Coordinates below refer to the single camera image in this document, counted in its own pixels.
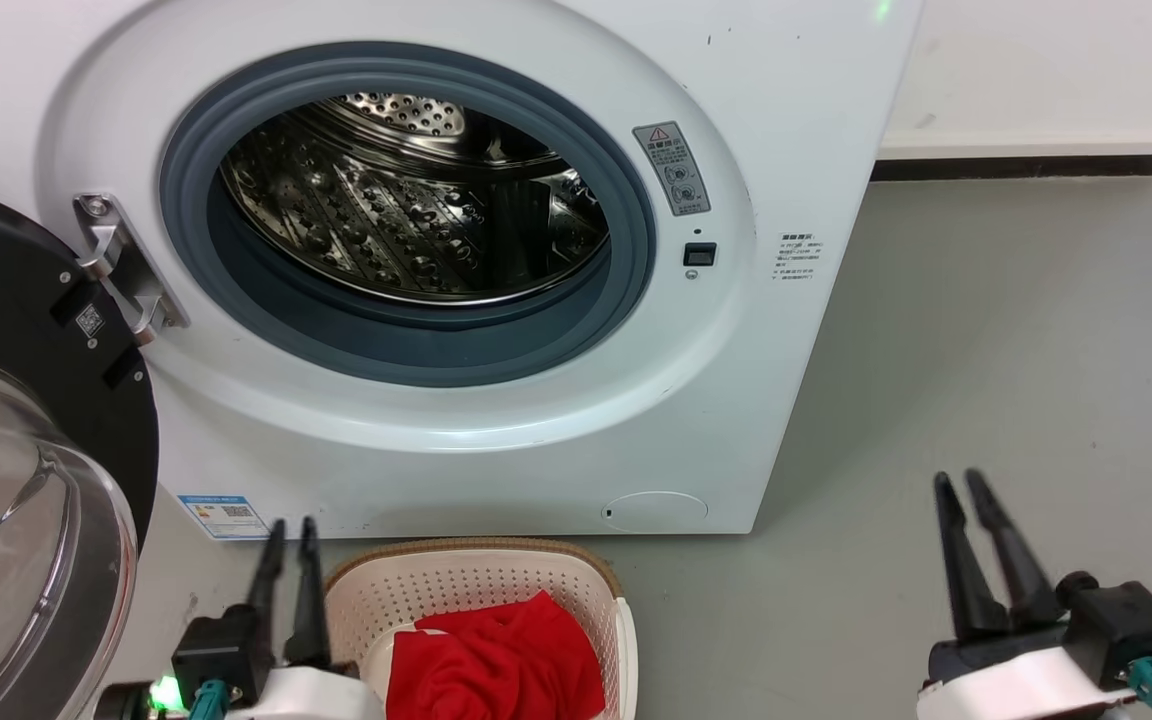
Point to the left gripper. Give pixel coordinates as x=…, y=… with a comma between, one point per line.
x=321, y=695

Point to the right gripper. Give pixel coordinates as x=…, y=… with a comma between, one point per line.
x=1006, y=680

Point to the red and white garment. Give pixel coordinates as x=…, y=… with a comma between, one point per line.
x=496, y=670

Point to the cream plastic laundry basket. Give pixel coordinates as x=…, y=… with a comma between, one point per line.
x=476, y=580

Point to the stainless steel washing machine drum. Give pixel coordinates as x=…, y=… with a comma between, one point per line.
x=366, y=210

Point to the washing machine door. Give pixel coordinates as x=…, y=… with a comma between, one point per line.
x=6, y=270

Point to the blue bordered energy sticker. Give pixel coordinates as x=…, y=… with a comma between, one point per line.
x=224, y=517

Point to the grey rubber door gasket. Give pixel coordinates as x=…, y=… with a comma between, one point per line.
x=406, y=355

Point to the white front-load washing machine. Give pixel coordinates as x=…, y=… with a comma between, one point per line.
x=766, y=400

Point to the white QR code sticker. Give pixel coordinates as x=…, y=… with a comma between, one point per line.
x=90, y=321

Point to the round white filter cover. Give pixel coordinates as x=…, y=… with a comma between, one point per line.
x=656, y=511

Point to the silver metal door hinge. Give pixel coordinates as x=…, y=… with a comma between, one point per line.
x=121, y=270

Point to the small printed text label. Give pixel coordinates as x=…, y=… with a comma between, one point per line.
x=797, y=257

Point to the black skirting strip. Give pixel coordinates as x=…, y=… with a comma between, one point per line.
x=1021, y=168

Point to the black door latch socket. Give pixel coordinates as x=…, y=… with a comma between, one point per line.
x=700, y=254

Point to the grey warning sticker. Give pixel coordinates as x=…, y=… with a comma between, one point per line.
x=672, y=168

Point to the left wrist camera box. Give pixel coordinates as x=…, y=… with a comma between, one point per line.
x=221, y=650

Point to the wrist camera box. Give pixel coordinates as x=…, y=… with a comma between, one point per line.
x=221, y=650
x=1136, y=625

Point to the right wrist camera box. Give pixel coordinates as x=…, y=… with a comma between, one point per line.
x=1136, y=625

